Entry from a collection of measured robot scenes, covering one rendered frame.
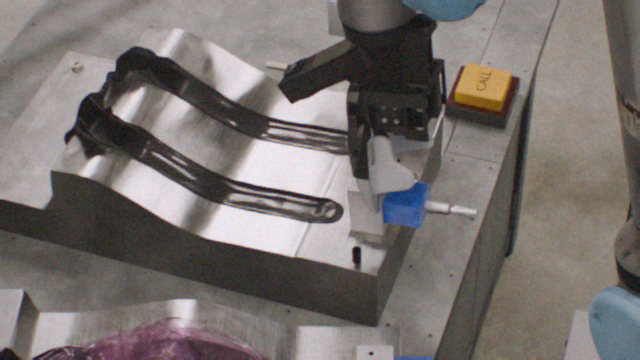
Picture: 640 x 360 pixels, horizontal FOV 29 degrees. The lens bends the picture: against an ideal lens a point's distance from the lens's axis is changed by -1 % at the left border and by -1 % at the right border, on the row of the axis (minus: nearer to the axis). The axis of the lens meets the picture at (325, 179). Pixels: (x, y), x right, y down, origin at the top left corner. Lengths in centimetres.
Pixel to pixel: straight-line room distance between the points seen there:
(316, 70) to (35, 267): 44
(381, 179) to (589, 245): 132
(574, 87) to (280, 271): 161
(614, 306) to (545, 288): 162
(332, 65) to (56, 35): 65
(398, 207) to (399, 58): 17
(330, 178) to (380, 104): 21
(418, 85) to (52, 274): 50
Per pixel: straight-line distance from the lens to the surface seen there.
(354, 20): 115
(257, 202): 137
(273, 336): 128
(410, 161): 143
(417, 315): 137
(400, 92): 118
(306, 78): 122
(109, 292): 142
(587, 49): 296
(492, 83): 158
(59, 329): 130
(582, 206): 259
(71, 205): 140
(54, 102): 156
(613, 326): 84
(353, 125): 120
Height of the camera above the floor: 188
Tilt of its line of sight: 46 degrees down
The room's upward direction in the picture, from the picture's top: 2 degrees counter-clockwise
